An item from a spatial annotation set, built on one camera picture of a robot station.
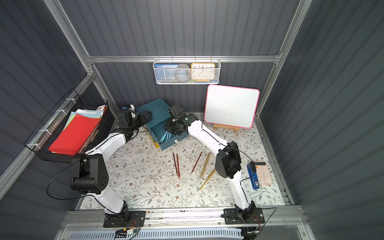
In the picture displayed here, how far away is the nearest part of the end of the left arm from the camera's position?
0.73m

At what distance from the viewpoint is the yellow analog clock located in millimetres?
889

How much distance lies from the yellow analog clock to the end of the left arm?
360 mm
